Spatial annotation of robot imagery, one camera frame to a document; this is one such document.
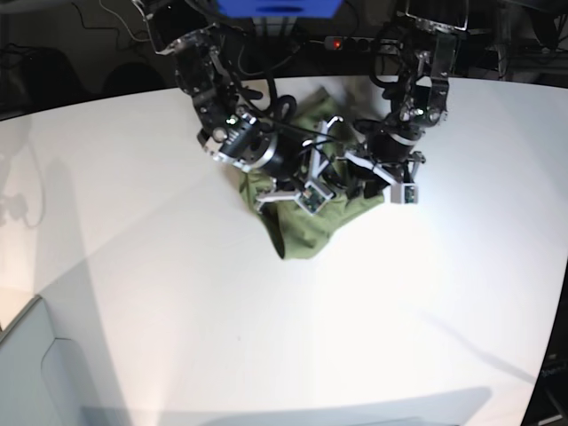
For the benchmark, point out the black power strip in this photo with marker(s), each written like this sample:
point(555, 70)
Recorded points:
point(349, 44)

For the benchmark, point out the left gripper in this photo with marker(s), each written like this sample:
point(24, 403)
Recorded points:
point(385, 158)

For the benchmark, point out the blue box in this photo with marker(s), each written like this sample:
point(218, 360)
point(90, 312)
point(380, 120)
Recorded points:
point(279, 8)

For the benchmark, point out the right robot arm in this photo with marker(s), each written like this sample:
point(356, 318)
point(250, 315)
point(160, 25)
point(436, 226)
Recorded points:
point(233, 130)

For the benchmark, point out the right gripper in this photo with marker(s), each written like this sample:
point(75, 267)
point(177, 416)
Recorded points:
point(292, 165)

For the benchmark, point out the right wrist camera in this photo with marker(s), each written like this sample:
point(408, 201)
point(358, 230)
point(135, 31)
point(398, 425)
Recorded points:
point(312, 199)

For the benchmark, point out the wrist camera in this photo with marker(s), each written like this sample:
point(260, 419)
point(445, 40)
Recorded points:
point(404, 193)
point(312, 199)

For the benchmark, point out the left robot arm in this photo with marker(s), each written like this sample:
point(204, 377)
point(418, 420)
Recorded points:
point(412, 58)

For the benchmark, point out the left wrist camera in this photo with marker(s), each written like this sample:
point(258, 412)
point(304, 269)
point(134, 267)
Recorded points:
point(404, 193)

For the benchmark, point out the grey panel at corner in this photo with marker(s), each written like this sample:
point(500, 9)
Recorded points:
point(35, 386)

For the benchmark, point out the green T-shirt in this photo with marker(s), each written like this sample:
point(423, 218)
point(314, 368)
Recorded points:
point(294, 233)

